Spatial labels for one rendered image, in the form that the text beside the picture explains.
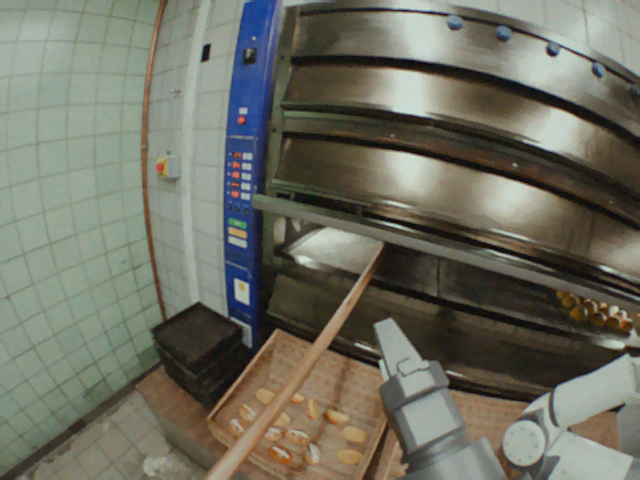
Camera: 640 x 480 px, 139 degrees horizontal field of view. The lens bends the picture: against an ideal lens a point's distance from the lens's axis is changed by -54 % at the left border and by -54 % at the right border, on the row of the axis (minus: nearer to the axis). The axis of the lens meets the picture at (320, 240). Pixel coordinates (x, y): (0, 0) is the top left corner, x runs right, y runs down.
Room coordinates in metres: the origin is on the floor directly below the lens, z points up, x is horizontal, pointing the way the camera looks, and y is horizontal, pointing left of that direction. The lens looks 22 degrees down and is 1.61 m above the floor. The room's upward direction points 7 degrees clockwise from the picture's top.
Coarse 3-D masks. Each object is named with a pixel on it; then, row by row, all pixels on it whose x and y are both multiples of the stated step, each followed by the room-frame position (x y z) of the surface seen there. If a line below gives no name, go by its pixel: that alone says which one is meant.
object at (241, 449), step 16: (368, 272) 0.78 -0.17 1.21; (352, 304) 0.59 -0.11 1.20; (336, 320) 0.51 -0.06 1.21; (320, 336) 0.45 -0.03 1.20; (320, 352) 0.40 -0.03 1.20; (304, 368) 0.35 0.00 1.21; (288, 384) 0.30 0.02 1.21; (272, 400) 0.26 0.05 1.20; (288, 400) 0.27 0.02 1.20; (272, 416) 0.23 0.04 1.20; (256, 432) 0.19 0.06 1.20; (240, 448) 0.16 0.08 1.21; (224, 464) 0.12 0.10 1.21; (240, 464) 0.13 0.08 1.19
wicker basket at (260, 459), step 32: (288, 352) 0.79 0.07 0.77; (256, 384) 0.69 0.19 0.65; (320, 384) 0.70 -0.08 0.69; (352, 384) 0.67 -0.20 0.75; (224, 416) 0.49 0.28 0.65; (288, 416) 0.58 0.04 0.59; (320, 416) 0.60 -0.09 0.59; (352, 416) 0.61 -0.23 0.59; (384, 416) 0.50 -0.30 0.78; (256, 448) 0.41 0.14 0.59; (288, 448) 0.43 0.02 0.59; (320, 448) 0.45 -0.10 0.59; (352, 448) 0.45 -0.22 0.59
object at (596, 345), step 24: (288, 264) 0.86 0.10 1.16; (312, 264) 0.85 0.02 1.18; (384, 288) 0.73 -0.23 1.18; (408, 288) 0.75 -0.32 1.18; (432, 312) 0.66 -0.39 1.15; (456, 312) 0.63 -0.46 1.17; (480, 312) 0.63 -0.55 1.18; (528, 336) 0.52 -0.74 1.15; (552, 336) 0.49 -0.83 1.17; (576, 336) 0.46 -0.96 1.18
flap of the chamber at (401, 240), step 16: (256, 208) 0.74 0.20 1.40; (272, 208) 0.72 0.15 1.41; (288, 208) 0.70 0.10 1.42; (320, 224) 0.66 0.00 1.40; (336, 224) 0.64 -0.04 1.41; (352, 224) 0.63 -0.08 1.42; (384, 240) 0.59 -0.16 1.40; (400, 240) 0.58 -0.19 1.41; (416, 240) 0.57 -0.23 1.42; (448, 256) 0.53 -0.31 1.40; (464, 256) 0.52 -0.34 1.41; (480, 256) 0.51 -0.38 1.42; (512, 272) 0.47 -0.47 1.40; (528, 272) 0.46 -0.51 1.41; (560, 288) 0.41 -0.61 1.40; (576, 288) 0.39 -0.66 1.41; (608, 304) 0.34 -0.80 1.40; (624, 304) 0.31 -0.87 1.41
